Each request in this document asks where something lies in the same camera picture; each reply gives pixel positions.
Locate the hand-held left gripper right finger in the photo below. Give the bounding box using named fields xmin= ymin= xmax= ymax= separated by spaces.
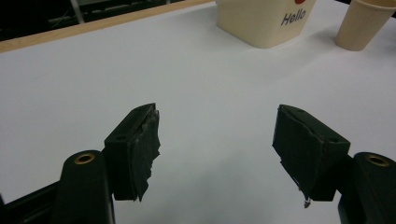
xmin=272 ymin=104 xmax=351 ymax=209

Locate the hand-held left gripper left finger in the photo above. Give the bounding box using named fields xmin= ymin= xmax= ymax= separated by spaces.
xmin=103 ymin=103 xmax=162 ymax=203

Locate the cream plastic bin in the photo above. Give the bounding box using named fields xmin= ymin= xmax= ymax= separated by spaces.
xmin=215 ymin=0 xmax=318 ymax=49

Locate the beige paper cup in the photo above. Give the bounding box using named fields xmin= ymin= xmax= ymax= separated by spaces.
xmin=334 ymin=0 xmax=396 ymax=52

